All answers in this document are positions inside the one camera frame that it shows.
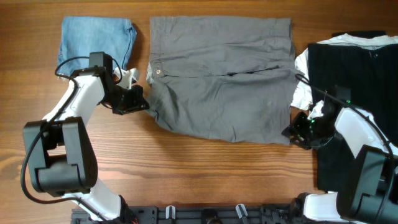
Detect grey shorts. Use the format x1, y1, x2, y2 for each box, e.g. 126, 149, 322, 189
147, 16, 298, 144

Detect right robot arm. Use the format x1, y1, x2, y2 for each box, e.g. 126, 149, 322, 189
282, 86, 397, 223

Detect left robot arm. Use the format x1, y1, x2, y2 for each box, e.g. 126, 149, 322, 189
20, 52, 150, 223

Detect folded blue denim shorts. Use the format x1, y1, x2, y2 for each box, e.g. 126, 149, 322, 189
58, 16, 137, 75

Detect black garment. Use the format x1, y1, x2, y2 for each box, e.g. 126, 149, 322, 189
307, 34, 397, 192

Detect right black cable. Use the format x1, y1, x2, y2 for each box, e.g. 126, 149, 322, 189
294, 73, 398, 218

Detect black mounting rail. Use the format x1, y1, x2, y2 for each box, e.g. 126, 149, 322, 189
70, 203, 299, 224

